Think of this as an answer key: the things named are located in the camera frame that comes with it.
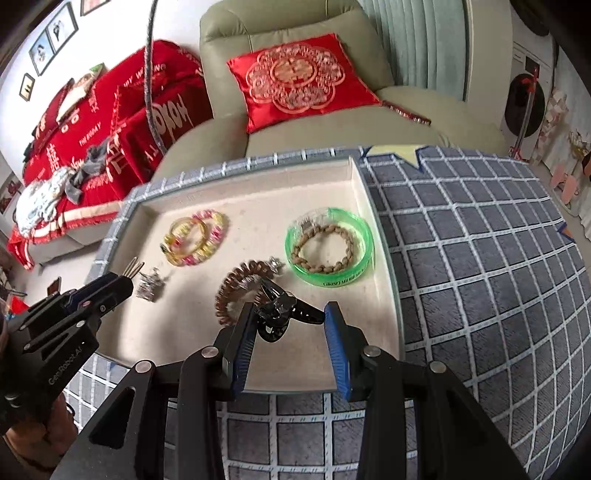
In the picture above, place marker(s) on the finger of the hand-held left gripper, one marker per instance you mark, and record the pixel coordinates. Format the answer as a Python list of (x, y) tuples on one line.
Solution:
[(92, 287), (113, 295)]

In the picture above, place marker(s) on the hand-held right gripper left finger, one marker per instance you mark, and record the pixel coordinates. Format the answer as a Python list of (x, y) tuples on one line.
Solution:
[(242, 346)]

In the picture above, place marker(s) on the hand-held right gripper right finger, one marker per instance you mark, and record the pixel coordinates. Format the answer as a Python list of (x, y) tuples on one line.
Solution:
[(337, 350)]

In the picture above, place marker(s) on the gold hairpin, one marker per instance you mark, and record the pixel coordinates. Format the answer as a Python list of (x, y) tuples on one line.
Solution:
[(134, 268)]

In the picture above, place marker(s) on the black metal hair clip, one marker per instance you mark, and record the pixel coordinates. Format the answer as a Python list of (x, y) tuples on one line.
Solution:
[(304, 316)]

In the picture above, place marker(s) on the white jewelry tray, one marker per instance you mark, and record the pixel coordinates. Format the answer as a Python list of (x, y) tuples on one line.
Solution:
[(231, 194)]

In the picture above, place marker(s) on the pale sofa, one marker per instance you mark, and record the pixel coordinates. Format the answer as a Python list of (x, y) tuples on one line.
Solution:
[(87, 230)]

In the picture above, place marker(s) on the white patterned cloth bundle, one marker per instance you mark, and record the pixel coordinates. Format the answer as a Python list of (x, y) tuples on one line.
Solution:
[(41, 198)]

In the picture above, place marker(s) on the grey cloth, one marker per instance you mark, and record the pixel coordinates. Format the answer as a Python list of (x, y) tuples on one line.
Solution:
[(90, 170)]

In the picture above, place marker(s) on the red printed blanket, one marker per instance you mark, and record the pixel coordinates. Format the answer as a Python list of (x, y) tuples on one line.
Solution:
[(69, 147)]

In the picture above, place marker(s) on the grey checkered mat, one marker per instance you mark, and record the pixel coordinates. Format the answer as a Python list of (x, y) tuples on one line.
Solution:
[(461, 277)]

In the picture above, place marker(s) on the photo print pillow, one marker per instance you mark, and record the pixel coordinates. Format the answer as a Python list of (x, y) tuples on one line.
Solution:
[(81, 87)]

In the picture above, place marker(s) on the curved floor lamp pole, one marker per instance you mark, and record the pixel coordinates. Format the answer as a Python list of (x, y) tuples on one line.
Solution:
[(150, 92)]

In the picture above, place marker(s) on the red decorated stick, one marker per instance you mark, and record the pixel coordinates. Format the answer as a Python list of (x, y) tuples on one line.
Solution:
[(406, 113)]

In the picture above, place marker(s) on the green leather armchair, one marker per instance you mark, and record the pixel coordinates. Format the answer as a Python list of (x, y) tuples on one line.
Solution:
[(221, 69)]

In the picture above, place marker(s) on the red embroidered cushion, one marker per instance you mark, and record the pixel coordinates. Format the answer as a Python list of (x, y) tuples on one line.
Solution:
[(295, 78)]

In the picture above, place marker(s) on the pink slipper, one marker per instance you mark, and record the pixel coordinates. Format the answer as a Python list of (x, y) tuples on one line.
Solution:
[(559, 177), (572, 190)]

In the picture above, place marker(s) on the white front-load washing machine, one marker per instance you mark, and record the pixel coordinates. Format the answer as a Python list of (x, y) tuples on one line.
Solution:
[(517, 106), (531, 16)]

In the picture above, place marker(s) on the black and orange shoe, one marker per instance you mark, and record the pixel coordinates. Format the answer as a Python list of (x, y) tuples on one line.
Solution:
[(587, 165)]

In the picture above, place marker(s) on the teal curtain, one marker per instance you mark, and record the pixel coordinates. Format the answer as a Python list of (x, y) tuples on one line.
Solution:
[(415, 41)]

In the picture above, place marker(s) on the black picture frame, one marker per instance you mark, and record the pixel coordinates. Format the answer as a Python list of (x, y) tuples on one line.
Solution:
[(62, 21), (94, 4), (40, 50), (27, 86)]

